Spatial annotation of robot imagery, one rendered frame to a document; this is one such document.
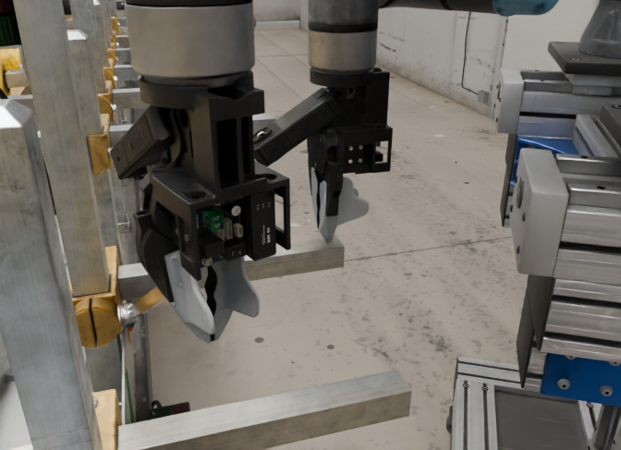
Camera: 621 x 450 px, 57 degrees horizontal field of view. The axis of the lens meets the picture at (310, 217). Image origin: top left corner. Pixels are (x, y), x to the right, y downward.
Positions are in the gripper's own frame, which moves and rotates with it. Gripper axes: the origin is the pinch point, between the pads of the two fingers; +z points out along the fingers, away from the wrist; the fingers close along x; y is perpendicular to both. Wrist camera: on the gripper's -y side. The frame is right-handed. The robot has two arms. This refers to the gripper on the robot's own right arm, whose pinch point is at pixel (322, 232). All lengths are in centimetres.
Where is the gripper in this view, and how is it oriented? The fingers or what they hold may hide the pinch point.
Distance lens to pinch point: 72.1
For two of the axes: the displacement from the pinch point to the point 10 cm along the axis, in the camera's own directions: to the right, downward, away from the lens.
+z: 0.0, 9.1, 4.2
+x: -2.8, -4.1, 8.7
